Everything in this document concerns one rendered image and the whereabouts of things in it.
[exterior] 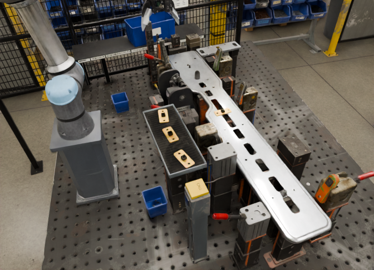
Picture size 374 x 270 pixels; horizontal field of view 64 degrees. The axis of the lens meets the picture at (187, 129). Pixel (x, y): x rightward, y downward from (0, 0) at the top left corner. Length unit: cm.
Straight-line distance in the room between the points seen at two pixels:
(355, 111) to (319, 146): 162
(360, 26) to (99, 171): 374
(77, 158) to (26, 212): 133
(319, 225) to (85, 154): 95
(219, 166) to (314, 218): 38
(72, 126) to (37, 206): 143
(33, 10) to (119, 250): 100
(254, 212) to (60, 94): 82
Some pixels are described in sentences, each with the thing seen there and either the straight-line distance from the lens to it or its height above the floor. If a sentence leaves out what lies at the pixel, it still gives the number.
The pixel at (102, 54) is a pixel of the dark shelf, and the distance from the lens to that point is 206.
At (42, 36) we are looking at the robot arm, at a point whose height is 148.
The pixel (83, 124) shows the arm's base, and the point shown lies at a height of 114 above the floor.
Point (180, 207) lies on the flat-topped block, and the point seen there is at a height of 74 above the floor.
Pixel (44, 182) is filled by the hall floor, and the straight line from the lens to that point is 277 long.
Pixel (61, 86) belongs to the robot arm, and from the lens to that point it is 124.
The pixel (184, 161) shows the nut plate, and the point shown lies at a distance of 106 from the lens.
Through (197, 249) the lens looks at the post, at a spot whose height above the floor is 80.
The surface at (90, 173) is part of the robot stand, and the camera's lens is 145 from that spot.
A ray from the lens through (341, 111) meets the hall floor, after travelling 340.
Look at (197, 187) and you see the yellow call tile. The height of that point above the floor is 116.
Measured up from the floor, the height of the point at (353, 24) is 37.
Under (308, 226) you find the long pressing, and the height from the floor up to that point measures 100.
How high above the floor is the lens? 195
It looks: 42 degrees down
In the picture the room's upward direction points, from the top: 3 degrees counter-clockwise
